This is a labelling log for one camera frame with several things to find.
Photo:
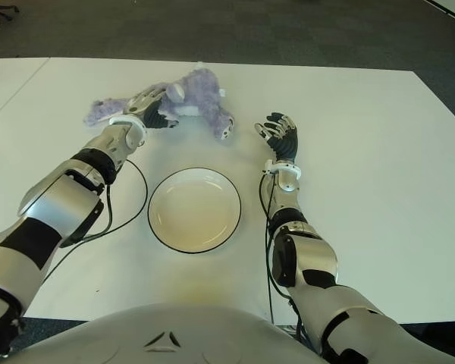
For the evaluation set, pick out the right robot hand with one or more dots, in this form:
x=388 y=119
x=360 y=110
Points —
x=286 y=146

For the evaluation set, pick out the grey robot torso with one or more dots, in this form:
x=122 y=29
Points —
x=155 y=333

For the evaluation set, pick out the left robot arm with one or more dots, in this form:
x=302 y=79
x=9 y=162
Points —
x=57 y=204

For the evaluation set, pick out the purple plush bunny doll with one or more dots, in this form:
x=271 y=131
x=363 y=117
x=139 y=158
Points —
x=208 y=95

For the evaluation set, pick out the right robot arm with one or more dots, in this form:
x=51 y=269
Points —
x=314 y=258

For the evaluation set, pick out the white panel with dark edge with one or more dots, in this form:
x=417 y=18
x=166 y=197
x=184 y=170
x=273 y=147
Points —
x=451 y=7

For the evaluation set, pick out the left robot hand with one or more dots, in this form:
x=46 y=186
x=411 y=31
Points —
x=144 y=104

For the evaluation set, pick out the black office chair base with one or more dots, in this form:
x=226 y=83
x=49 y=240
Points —
x=5 y=7

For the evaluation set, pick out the white plate black rim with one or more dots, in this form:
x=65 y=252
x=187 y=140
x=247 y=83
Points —
x=193 y=212

